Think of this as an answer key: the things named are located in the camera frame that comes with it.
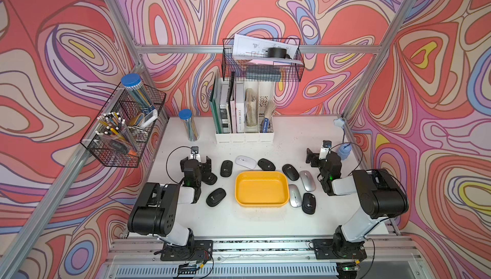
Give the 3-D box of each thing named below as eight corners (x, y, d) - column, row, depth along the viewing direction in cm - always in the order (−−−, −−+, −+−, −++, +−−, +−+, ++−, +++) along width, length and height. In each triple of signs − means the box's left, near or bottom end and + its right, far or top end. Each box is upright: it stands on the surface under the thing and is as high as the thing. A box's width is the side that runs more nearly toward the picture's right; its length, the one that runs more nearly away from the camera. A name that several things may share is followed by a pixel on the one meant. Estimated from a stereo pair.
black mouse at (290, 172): (292, 182, 93) (293, 181, 92) (280, 168, 99) (281, 165, 97) (300, 178, 95) (301, 176, 93) (287, 164, 100) (288, 161, 98)
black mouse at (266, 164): (268, 175, 96) (268, 173, 94) (257, 163, 100) (257, 161, 99) (275, 169, 98) (276, 167, 96) (264, 158, 102) (265, 155, 101)
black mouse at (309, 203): (301, 212, 84) (302, 211, 83) (302, 193, 90) (303, 191, 88) (314, 215, 83) (316, 214, 82) (314, 196, 89) (316, 194, 87)
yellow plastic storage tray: (234, 207, 86) (234, 203, 82) (236, 177, 96) (235, 171, 91) (289, 207, 86) (291, 203, 81) (285, 176, 96) (287, 171, 91)
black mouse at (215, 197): (204, 202, 87) (203, 200, 85) (219, 186, 92) (219, 184, 90) (212, 210, 85) (212, 209, 83) (228, 194, 90) (227, 192, 88)
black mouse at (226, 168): (220, 176, 95) (219, 174, 94) (221, 162, 101) (221, 160, 99) (232, 176, 95) (232, 174, 94) (233, 162, 101) (232, 160, 99)
